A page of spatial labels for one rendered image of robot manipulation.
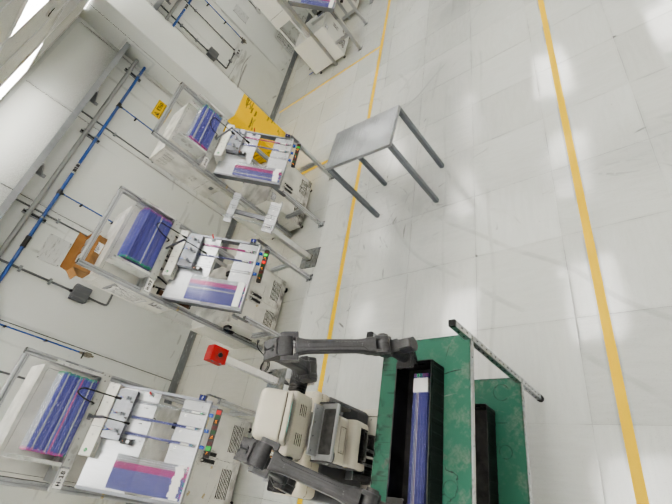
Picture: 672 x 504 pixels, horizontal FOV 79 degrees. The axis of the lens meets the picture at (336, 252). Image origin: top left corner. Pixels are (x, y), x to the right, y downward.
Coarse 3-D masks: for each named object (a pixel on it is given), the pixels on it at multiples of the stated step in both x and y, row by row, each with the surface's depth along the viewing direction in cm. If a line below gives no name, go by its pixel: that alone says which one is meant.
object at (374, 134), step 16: (384, 112) 349; (400, 112) 343; (352, 128) 371; (368, 128) 353; (384, 128) 336; (416, 128) 357; (336, 144) 375; (352, 144) 357; (368, 144) 340; (384, 144) 324; (336, 160) 360; (352, 160) 347; (400, 160) 333; (336, 176) 371; (416, 176) 345; (352, 192) 386; (432, 192) 361; (368, 208) 402
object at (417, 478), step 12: (420, 384) 175; (420, 396) 172; (420, 408) 169; (420, 420) 167; (420, 432) 164; (420, 444) 162; (420, 456) 159; (420, 468) 157; (408, 480) 157; (420, 480) 155; (408, 492) 155; (420, 492) 152
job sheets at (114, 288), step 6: (102, 288) 357; (108, 288) 355; (114, 288) 352; (120, 288) 351; (120, 294) 362; (126, 294) 359; (132, 294) 358; (132, 300) 371; (138, 300) 369; (144, 300) 364; (156, 306) 373; (162, 306) 371
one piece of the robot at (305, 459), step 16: (320, 400) 235; (336, 400) 246; (368, 448) 251; (304, 464) 216; (320, 464) 225; (368, 464) 245; (336, 480) 229; (352, 480) 239; (368, 480) 240; (304, 496) 211; (320, 496) 218
